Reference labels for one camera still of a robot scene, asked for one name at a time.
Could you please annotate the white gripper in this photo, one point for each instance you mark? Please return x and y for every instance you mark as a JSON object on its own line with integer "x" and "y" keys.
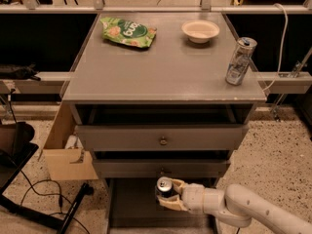
{"x": 194, "y": 196}

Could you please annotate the blue pepsi can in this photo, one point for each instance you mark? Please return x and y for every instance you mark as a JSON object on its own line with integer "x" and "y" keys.
{"x": 164, "y": 187}

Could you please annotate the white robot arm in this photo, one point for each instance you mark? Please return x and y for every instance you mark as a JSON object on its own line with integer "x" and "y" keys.
{"x": 236, "y": 205}

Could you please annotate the grey open bottom drawer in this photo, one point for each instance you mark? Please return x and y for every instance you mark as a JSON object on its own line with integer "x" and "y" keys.
{"x": 134, "y": 209}

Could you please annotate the grey middle drawer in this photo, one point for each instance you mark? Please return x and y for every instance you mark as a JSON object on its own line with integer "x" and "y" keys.
{"x": 195, "y": 168}

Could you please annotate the grey top drawer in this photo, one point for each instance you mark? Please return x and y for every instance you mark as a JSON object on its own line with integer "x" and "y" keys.
{"x": 156, "y": 138}

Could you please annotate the grey drawer cabinet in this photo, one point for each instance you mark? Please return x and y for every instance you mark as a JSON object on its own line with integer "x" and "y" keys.
{"x": 173, "y": 83}

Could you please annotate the silver slim drink can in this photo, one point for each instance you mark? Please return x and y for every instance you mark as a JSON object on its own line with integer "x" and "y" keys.
{"x": 240, "y": 60}

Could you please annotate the cardboard box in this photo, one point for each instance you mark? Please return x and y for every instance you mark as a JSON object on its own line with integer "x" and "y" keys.
{"x": 65, "y": 157}

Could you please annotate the white bowl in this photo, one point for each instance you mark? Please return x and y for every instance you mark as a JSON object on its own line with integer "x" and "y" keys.
{"x": 200, "y": 31}

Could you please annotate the black chair base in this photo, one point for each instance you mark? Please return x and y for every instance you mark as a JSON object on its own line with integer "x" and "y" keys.
{"x": 16, "y": 149}

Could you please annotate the green chip bag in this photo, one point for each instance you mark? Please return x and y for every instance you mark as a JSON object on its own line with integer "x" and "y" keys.
{"x": 127, "y": 32}

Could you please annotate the black cloth on shelf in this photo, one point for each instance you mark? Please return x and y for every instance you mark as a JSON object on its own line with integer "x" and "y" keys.
{"x": 18, "y": 72}

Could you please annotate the metal frame rail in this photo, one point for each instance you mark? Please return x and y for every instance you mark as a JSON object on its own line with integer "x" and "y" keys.
{"x": 156, "y": 7}

